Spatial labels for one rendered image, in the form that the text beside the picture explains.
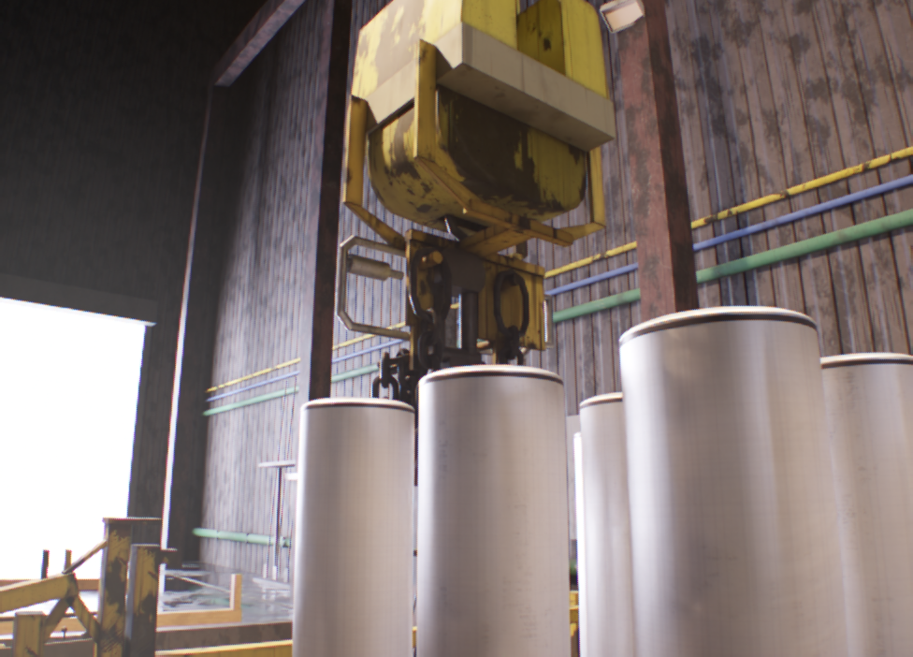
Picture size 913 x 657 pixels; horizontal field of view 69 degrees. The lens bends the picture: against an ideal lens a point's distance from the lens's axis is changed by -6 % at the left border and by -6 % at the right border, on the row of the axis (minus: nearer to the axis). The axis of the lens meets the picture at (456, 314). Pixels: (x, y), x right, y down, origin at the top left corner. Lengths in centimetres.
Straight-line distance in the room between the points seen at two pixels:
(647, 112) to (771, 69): 153
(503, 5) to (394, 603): 96
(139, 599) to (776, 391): 161
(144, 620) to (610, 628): 124
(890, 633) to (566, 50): 104
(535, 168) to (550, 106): 11
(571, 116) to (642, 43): 508
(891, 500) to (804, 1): 663
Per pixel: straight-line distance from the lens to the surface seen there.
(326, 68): 1152
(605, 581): 96
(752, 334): 56
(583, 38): 143
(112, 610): 189
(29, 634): 186
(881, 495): 80
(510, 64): 122
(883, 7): 688
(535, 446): 75
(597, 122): 134
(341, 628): 98
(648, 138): 590
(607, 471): 95
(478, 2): 125
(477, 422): 74
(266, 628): 668
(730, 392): 55
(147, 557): 190
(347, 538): 97
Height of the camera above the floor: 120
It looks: 15 degrees up
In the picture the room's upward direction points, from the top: straight up
